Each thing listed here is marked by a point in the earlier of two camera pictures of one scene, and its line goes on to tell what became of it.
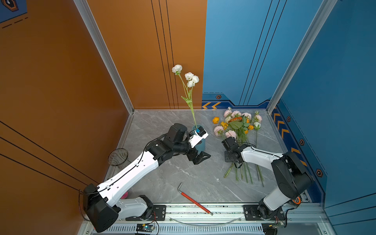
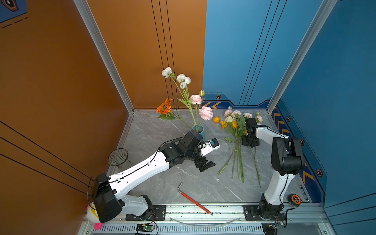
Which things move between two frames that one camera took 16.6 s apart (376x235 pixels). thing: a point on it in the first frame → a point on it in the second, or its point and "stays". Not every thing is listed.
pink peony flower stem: x=220 y=131 → x=204 y=112
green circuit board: x=146 y=227 stays
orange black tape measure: x=297 y=200 stays
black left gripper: x=199 y=158 → x=201 y=161
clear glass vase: x=117 y=156 stays
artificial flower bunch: x=229 y=113 → x=236 y=114
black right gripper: x=225 y=157 → x=256 y=143
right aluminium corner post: x=325 y=8 stays
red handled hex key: x=193 y=200 stays
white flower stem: x=191 y=79 → x=181 y=81
